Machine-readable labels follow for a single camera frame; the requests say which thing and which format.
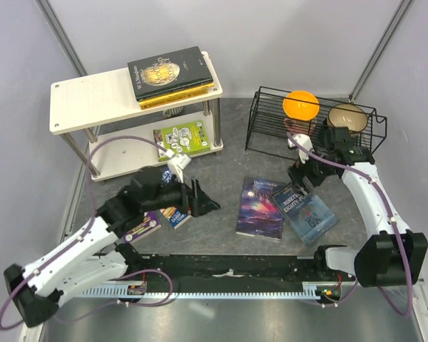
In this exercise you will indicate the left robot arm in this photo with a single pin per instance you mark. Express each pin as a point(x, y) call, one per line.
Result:
point(39, 289)

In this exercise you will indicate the green cartoon book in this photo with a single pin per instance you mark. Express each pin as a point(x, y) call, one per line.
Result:
point(189, 138)

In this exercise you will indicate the white two-tier shelf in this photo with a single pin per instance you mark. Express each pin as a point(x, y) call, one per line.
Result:
point(79, 104)

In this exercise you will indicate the purple robinson crusoe book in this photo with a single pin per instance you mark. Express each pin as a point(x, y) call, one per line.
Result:
point(257, 216)

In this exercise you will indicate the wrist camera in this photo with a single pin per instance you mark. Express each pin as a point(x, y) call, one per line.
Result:
point(302, 143)
point(176, 163)

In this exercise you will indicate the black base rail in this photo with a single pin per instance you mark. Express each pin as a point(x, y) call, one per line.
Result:
point(228, 274)

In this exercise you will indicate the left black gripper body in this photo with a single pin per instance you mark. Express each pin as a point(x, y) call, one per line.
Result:
point(174, 194)

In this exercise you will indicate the black moon and sixpence book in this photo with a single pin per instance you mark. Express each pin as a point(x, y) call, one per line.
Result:
point(168, 73)

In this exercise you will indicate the orange bowl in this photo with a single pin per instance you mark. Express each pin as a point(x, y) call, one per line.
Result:
point(301, 105)

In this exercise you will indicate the yellow hardcover book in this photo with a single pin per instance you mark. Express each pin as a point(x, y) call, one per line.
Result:
point(176, 96)

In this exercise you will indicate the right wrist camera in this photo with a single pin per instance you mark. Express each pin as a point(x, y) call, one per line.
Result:
point(302, 143)

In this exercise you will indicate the blue grey bottom book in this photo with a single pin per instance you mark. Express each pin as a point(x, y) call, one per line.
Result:
point(308, 216)

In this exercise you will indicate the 91-storey treehouse book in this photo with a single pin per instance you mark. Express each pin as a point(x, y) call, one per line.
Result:
point(175, 217)

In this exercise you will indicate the black wire dish rack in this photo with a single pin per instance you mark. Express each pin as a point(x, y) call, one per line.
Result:
point(267, 133)

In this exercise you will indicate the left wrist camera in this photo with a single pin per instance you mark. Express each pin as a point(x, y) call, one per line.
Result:
point(176, 163)

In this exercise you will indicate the beige brown bowl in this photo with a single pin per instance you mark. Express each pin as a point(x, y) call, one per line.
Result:
point(348, 116)

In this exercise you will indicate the purple paperback book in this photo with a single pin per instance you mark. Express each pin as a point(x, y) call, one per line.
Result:
point(150, 224)

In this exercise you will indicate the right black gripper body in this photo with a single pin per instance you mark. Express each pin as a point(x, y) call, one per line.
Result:
point(317, 171)

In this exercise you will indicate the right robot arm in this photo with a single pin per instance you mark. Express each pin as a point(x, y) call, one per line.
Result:
point(393, 255)

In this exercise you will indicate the white coiled object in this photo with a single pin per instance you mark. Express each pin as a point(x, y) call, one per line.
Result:
point(172, 112)

